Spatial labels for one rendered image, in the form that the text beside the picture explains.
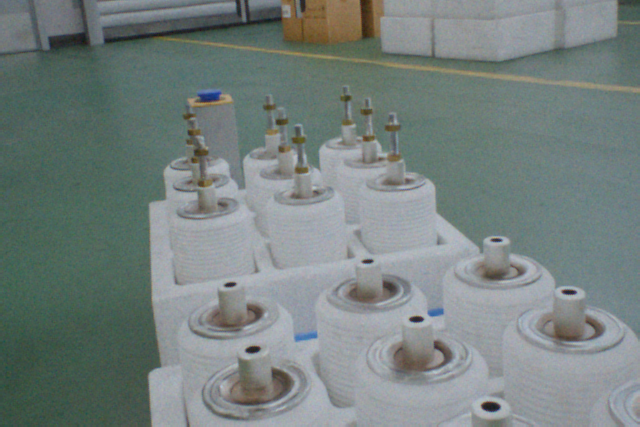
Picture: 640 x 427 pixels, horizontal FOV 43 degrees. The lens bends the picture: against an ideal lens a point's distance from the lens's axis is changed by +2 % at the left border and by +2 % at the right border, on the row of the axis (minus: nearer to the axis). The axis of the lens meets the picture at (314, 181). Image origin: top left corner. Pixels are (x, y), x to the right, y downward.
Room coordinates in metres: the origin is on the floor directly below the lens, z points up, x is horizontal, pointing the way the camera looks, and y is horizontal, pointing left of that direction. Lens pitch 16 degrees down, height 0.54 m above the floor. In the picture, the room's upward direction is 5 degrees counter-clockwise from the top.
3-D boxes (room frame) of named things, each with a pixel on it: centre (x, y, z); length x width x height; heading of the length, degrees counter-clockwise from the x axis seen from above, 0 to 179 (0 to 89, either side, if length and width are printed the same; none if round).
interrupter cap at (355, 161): (1.07, -0.08, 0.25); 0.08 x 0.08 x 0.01
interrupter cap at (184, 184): (1.03, 0.15, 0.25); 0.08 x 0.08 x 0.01
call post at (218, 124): (1.32, 0.16, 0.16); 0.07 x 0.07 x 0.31; 11
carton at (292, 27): (5.28, -0.06, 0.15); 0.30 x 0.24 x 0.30; 120
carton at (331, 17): (4.98, -0.19, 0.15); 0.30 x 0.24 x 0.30; 30
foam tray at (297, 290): (1.05, 0.04, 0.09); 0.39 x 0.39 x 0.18; 11
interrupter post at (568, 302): (0.54, -0.18, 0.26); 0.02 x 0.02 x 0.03
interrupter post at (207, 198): (0.91, 0.13, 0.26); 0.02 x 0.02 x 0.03
